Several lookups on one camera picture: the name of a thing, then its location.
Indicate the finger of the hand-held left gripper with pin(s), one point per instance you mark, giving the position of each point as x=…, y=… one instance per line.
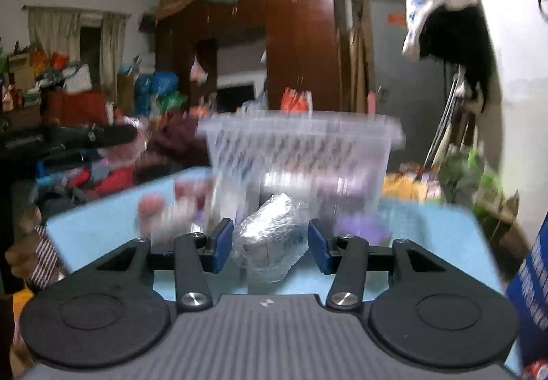
x=107, y=135
x=72, y=157

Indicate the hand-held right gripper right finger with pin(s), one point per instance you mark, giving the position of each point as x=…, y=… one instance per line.
x=319, y=245

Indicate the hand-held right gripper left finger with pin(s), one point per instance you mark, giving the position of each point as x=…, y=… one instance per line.
x=224, y=245

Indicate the purple box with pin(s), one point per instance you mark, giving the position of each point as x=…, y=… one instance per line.
x=361, y=230

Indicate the silver foil packet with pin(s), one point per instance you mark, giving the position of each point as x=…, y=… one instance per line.
x=269, y=234

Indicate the pink packet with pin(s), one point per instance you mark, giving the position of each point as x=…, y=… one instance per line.
x=152, y=206

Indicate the clear plastic basket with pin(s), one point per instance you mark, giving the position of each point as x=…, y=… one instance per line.
x=299, y=149

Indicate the person's left hand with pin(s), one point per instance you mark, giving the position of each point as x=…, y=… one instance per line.
x=21, y=258

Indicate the blue plastic bag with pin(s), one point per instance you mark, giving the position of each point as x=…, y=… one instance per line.
x=156, y=89

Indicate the maroon cloth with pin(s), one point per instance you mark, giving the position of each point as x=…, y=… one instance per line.
x=180, y=144

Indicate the beige curtain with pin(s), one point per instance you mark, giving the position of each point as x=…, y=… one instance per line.
x=112, y=54
x=53, y=33

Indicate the red white striped cloth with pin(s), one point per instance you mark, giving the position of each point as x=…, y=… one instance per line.
x=47, y=264

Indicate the yellow cloth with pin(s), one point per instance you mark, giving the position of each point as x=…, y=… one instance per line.
x=406, y=187

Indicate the small white red plastic bag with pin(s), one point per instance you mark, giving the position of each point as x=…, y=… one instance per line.
x=198, y=72

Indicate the black television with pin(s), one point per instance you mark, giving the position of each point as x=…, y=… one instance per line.
x=234, y=97

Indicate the orange white plastic bag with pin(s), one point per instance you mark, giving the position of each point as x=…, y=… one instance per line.
x=295, y=99

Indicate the green plastic bag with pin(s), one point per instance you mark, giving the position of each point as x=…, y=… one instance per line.
x=469, y=179

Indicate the metal crutches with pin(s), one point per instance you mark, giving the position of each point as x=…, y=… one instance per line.
x=445, y=114

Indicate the grey door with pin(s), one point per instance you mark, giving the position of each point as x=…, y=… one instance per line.
x=385, y=63

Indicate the brown wooden wardrobe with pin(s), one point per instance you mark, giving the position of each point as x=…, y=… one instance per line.
x=299, y=42

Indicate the blue printed bag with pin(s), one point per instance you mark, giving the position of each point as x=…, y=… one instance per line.
x=531, y=290

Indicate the red door sign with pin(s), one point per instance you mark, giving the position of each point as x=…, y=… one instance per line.
x=397, y=19

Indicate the black hanging garment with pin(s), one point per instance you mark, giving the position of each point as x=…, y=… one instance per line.
x=462, y=42

